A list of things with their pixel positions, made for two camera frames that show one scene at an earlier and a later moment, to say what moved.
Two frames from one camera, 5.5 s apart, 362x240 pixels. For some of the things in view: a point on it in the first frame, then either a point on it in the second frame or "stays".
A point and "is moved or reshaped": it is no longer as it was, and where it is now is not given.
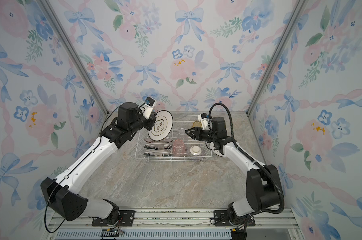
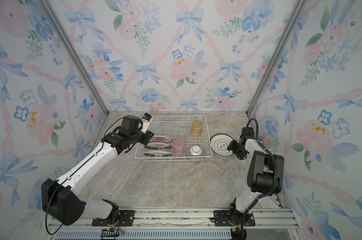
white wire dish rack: x=179 y=146 stays
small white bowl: x=195 y=150 stays
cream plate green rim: x=162 y=126 is moved or reshaped
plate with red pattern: x=167 y=140 stays
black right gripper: x=196 y=131 → x=231 y=146
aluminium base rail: x=280 y=219 stays
